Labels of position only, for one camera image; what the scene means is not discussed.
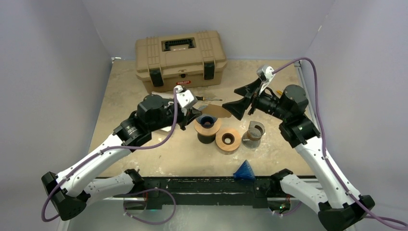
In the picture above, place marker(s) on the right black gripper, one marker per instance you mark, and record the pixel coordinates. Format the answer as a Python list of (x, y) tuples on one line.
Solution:
[(238, 107)]

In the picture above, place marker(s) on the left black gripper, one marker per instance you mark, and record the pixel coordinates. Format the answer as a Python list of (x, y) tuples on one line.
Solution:
[(191, 114)]

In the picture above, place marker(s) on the blue plastic dripper cone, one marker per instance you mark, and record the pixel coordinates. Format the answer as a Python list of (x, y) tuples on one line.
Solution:
[(206, 121)]

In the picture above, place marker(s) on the brown paper coffee filter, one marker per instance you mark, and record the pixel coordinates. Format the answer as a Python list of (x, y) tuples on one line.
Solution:
[(215, 111)]

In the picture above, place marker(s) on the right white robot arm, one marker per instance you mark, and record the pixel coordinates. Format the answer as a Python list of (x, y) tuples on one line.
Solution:
[(338, 204)]

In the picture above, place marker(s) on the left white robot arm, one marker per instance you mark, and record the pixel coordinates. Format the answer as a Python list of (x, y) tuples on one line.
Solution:
[(72, 190)]

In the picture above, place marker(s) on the black yellow screwdriver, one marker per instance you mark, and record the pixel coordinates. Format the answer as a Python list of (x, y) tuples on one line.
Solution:
[(202, 98)]

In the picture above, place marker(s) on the tan plastic toolbox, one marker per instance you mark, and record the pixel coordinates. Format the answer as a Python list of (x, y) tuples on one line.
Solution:
[(191, 60)]

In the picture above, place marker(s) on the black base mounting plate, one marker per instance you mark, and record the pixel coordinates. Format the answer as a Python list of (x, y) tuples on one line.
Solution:
[(161, 191)]

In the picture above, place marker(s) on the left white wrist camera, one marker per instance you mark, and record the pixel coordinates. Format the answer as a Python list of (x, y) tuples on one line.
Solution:
[(185, 98)]

